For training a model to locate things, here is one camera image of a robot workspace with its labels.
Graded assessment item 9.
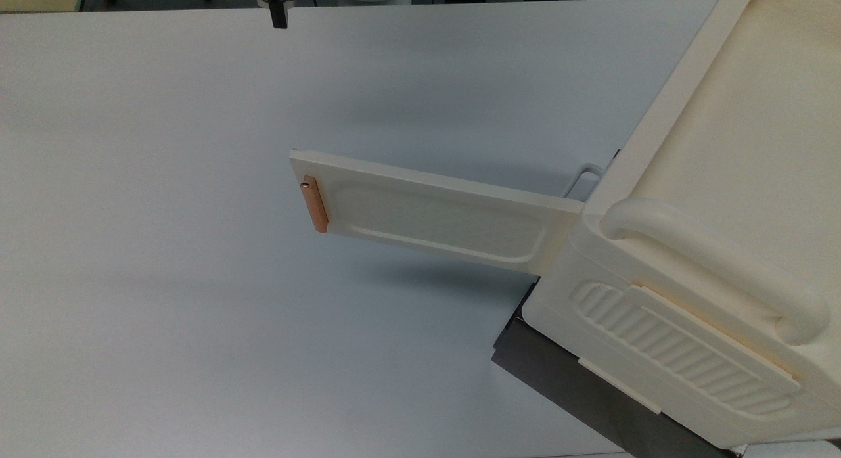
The white loop handle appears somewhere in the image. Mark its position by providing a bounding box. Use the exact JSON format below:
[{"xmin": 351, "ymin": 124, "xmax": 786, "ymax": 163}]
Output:
[{"xmin": 563, "ymin": 162, "xmax": 606, "ymax": 202}]

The copper door handle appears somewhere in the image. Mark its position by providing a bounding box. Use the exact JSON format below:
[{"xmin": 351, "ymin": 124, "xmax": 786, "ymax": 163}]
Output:
[{"xmin": 300, "ymin": 175, "xmax": 329, "ymax": 234}]

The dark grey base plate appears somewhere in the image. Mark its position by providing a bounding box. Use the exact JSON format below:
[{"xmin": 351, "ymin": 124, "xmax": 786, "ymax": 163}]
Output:
[{"xmin": 491, "ymin": 279, "xmax": 746, "ymax": 458}]

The cream cabinet door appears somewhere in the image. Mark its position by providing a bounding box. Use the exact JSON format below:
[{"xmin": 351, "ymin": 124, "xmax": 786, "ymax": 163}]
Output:
[{"xmin": 289, "ymin": 149, "xmax": 585, "ymax": 276}]

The cream plastic cabinet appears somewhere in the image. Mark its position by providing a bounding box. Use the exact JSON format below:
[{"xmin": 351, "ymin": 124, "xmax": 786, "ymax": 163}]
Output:
[{"xmin": 522, "ymin": 0, "xmax": 841, "ymax": 451}]

